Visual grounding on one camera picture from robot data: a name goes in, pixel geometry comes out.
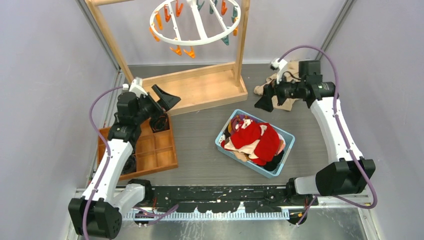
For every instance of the white round clip hanger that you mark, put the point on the white round clip hanger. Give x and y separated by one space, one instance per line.
163 22

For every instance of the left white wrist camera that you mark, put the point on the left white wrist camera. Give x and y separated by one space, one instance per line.
136 87

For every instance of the wooden compartment tray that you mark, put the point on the wooden compartment tray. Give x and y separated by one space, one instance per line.
155 151

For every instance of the beige cloth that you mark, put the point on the beige cloth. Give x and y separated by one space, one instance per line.
293 68

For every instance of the teal clothes peg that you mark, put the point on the teal clothes peg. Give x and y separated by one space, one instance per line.
226 40

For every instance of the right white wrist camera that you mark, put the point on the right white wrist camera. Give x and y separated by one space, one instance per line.
279 65

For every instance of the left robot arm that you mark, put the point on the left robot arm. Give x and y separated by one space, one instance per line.
99 212

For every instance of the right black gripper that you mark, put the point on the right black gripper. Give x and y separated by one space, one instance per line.
265 102

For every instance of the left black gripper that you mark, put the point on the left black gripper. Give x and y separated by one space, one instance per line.
166 101

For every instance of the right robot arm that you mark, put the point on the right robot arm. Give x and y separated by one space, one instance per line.
348 171

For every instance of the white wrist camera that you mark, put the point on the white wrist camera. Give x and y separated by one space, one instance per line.
279 65
136 87

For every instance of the wooden hanger stand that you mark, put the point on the wooden hanger stand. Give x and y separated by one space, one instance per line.
209 86

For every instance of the orange clothes peg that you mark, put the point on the orange clothes peg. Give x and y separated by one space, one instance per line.
191 52
177 50

